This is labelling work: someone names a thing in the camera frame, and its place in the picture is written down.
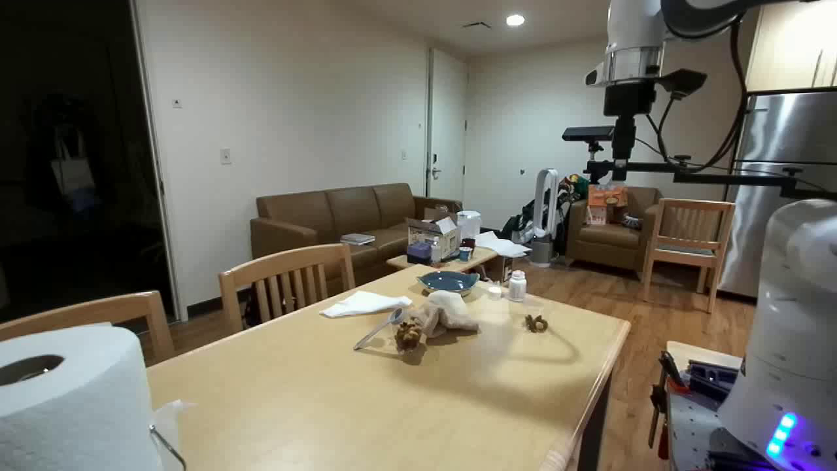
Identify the beige cloth towel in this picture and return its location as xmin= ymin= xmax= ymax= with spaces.
xmin=419 ymin=290 xmax=479 ymax=338

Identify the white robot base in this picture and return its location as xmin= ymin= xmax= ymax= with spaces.
xmin=716 ymin=198 xmax=837 ymax=471

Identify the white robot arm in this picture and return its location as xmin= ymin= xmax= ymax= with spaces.
xmin=585 ymin=0 xmax=760 ymax=87

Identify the white paper towel roll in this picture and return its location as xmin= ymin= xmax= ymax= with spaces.
xmin=0 ymin=324 xmax=163 ymax=471

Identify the cardboard box on coffee table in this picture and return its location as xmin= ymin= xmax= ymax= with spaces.
xmin=406 ymin=216 xmax=459 ymax=263

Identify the blue ceramic plate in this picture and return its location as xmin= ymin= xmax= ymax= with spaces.
xmin=419 ymin=271 xmax=476 ymax=296

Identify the brown leather sofa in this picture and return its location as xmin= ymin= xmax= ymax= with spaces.
xmin=250 ymin=182 xmax=462 ymax=282

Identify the wooden coffee table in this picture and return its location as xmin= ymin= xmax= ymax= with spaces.
xmin=390 ymin=246 xmax=496 ymax=271

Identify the white paper napkin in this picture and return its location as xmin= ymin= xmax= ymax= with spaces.
xmin=323 ymin=290 xmax=410 ymax=320

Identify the clear cup with brown snack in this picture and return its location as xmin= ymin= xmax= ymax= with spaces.
xmin=355 ymin=308 xmax=424 ymax=351

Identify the white pill bottle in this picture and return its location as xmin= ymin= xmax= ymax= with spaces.
xmin=507 ymin=270 xmax=529 ymax=300

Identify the clear dish with brown bits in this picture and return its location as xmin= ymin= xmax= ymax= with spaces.
xmin=522 ymin=313 xmax=550 ymax=331

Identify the white door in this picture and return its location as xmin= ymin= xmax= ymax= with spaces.
xmin=427 ymin=50 xmax=466 ymax=198

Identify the far wooden dining chair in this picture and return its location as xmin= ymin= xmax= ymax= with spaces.
xmin=219 ymin=244 xmax=355 ymax=331

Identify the wooden dining chair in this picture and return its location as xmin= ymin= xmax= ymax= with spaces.
xmin=0 ymin=290 xmax=176 ymax=362
xmin=219 ymin=244 xmax=355 ymax=331

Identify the brown armchair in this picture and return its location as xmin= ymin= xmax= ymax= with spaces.
xmin=565 ymin=186 xmax=661 ymax=271

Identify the wooden side chair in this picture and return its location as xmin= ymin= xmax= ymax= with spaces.
xmin=641 ymin=198 xmax=734 ymax=308

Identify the near wooden dining chair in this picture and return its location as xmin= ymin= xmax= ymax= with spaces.
xmin=0 ymin=290 xmax=176 ymax=362

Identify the stainless steel refrigerator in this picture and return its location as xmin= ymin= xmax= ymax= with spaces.
xmin=718 ymin=88 xmax=837 ymax=299

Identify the black camera tripod rig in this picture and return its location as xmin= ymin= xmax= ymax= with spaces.
xmin=560 ymin=67 xmax=837 ymax=201

